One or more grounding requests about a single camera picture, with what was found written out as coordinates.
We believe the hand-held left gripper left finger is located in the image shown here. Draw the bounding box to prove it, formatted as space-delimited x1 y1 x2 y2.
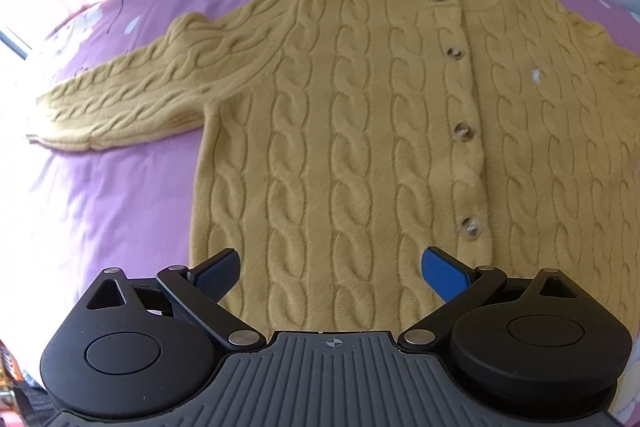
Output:
86 248 267 352

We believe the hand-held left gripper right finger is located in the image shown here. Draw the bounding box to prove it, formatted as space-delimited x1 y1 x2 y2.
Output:
398 247 581 352

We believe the yellow cable-knit cardigan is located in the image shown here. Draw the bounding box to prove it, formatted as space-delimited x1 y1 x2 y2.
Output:
25 0 640 333

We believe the pink floral bed sheet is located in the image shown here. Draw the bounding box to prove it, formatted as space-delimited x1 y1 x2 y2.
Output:
0 0 640 408

